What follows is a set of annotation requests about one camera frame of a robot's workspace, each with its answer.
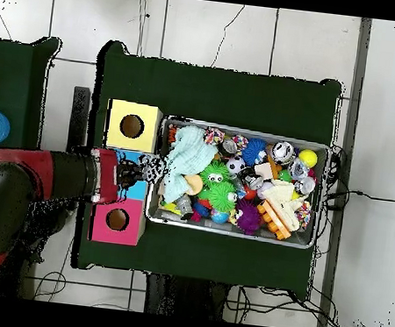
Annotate crushed clear plastic bottle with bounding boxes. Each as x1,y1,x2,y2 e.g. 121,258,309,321
135,152,170,187

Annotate wooden box with three holes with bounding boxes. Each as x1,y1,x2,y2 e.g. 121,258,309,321
88,97,165,249

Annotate mint green cloth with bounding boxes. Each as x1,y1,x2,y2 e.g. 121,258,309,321
157,122,221,209

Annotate black flat panel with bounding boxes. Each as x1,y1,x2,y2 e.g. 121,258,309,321
65,85,93,155

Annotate green fuzzy toy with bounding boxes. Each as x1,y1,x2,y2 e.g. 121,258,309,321
205,179,240,215

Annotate small soccer ball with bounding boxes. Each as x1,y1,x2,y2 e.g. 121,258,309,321
225,154,248,177

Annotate dark green table cloth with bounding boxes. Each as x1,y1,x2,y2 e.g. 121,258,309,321
0,31,68,264
71,39,345,303

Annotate blue fuzzy toy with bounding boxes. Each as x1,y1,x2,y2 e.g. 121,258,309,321
240,136,269,169

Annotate purple spiky toy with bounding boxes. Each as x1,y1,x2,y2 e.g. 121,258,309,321
232,197,265,237

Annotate orange toy building block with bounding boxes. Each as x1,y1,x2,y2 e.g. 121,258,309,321
253,198,295,242

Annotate cream knitted cloth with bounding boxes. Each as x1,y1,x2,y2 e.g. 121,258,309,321
257,177,305,233

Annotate yellow ball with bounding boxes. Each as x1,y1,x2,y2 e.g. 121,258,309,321
296,148,319,170

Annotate shallow wire mesh bin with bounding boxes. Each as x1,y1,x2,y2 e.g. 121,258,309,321
142,113,333,252

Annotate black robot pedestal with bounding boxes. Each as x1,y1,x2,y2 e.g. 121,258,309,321
142,273,231,322

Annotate black cable bundle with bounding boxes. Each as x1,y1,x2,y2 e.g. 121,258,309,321
223,282,370,327

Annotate black power cable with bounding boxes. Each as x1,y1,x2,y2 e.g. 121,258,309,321
322,186,395,217

